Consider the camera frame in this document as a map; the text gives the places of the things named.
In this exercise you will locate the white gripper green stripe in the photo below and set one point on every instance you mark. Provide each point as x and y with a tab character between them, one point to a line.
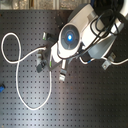
41	62

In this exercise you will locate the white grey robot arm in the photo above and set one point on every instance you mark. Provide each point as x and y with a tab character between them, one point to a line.
84	32

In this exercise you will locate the black clip on board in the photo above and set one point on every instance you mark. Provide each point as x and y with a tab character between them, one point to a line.
47	36

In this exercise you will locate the small blue clip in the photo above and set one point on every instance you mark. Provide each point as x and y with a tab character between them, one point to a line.
1	88

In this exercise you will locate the grey metal cable clip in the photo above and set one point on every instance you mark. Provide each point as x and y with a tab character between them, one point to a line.
108	61

